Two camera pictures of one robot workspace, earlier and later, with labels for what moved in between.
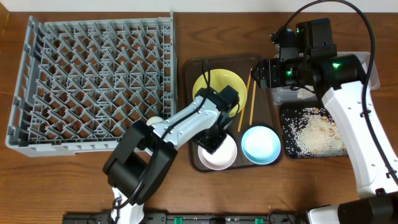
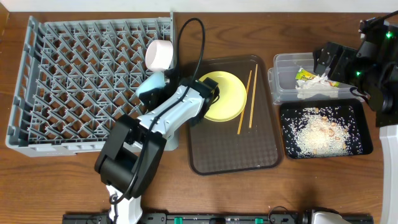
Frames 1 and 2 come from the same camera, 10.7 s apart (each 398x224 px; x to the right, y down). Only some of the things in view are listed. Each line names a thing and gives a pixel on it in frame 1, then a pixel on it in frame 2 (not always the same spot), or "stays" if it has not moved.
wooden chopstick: (252, 102) stays
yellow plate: (219, 79) stays
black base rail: (196, 218) stays
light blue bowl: (260, 145) → (155, 81)
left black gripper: (211, 143) → (160, 94)
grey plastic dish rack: (80, 81) stays
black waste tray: (310, 132) stays
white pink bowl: (222, 157) → (159, 55)
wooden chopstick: (242, 111) stays
